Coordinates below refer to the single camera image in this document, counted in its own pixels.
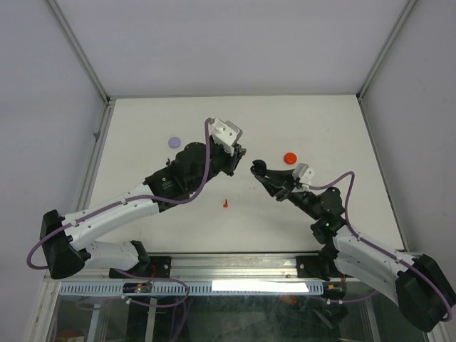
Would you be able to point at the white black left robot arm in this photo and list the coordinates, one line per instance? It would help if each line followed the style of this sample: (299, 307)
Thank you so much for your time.
(71, 243)

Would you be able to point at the orange round charging case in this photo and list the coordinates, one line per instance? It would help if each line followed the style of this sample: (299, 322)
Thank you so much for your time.
(290, 158)

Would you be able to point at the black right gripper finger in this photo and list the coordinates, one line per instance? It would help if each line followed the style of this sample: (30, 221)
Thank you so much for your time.
(278, 176)
(273, 186)

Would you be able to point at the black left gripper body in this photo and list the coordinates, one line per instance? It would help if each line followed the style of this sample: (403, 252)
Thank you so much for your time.
(221, 160)

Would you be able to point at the white slotted cable duct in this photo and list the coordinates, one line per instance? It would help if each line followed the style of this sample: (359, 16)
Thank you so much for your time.
(200, 288)

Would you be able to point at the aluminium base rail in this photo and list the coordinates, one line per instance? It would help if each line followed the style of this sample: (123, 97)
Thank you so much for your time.
(235, 266)

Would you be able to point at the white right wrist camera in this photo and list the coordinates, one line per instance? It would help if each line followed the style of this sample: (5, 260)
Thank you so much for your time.
(302, 176)

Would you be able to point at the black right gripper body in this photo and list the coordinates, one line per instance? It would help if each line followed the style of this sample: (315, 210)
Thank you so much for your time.
(295, 194)

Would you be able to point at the lilac round charging case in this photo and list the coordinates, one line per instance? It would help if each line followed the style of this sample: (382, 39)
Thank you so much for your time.
(174, 142)

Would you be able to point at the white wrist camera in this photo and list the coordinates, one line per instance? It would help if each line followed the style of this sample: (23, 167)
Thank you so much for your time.
(226, 134)
(302, 176)

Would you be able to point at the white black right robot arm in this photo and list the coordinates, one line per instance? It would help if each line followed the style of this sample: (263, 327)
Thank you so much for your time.
(415, 284)

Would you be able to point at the left aluminium frame post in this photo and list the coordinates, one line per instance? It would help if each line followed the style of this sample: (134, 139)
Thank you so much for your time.
(77, 49)

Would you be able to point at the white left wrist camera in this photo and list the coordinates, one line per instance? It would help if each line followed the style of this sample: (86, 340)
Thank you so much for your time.
(226, 134)

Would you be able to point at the black round charging case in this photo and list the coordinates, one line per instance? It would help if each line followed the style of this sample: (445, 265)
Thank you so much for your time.
(258, 168)

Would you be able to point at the aluminium corner frame post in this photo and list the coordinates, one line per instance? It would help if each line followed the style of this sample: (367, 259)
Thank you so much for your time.
(385, 49)

